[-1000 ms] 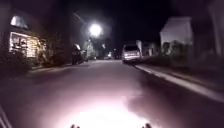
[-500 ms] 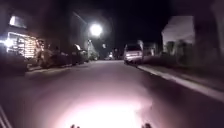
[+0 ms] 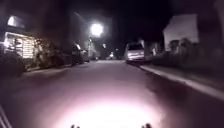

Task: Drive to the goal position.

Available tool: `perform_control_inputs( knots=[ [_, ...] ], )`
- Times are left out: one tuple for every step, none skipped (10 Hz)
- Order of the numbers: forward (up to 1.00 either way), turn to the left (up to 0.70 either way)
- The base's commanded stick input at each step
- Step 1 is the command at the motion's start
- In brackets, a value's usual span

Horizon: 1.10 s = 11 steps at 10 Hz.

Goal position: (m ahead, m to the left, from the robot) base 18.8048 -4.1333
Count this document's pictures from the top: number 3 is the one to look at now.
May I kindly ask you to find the dark parked vehicle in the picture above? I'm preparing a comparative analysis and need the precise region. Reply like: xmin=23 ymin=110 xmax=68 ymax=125
xmin=70 ymin=43 xmax=90 ymax=66

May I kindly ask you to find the pavement with pale kerb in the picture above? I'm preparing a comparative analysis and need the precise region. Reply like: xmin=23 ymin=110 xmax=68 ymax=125
xmin=139 ymin=63 xmax=224 ymax=102

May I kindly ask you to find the grey asphalt road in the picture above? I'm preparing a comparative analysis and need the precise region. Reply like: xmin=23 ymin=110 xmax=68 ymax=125
xmin=0 ymin=59 xmax=224 ymax=128

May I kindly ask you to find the pale van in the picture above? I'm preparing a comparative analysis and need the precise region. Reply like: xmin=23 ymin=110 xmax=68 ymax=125
xmin=124 ymin=42 xmax=146 ymax=64

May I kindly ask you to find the street lamp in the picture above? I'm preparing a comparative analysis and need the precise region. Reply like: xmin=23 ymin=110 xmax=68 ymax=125
xmin=87 ymin=22 xmax=105 ymax=61

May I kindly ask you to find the white building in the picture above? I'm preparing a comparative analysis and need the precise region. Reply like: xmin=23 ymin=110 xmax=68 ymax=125
xmin=162 ymin=13 xmax=200 ymax=53

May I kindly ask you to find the building with lit windows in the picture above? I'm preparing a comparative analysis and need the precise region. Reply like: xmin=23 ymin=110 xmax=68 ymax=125
xmin=0 ymin=13 xmax=39 ymax=63

